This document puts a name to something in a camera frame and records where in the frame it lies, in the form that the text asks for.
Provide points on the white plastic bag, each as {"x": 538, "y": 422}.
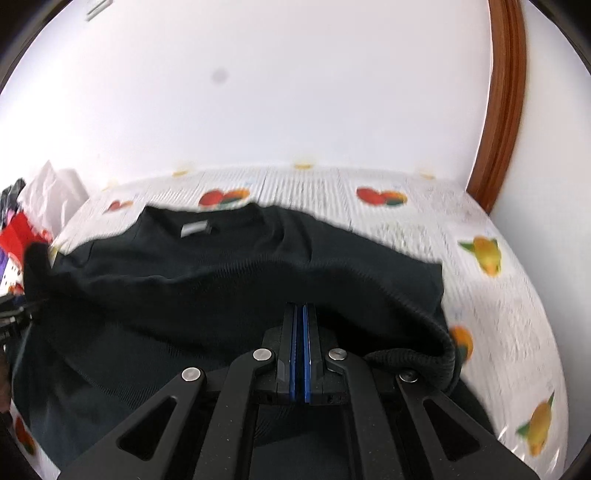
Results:
{"x": 53, "y": 198}

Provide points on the white printed cloth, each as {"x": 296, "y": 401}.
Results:
{"x": 9, "y": 274}

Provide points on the fruit print tablecloth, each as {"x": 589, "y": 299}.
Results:
{"x": 485, "y": 314}

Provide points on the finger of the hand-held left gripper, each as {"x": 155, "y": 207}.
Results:
{"x": 16, "y": 310}

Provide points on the dark plaid cloth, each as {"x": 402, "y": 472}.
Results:
{"x": 11, "y": 198}

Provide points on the white light switch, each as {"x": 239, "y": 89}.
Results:
{"x": 98, "y": 8}

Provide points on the red paper bag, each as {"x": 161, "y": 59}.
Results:
{"x": 21, "y": 235}

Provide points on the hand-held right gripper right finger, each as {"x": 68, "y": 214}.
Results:
{"x": 306, "y": 350}

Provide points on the black sweatshirt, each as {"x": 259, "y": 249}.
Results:
{"x": 184, "y": 286}

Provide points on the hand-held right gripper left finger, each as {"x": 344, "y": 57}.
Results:
{"x": 292, "y": 350}

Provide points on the brown wooden door frame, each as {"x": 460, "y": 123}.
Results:
{"x": 503, "y": 115}

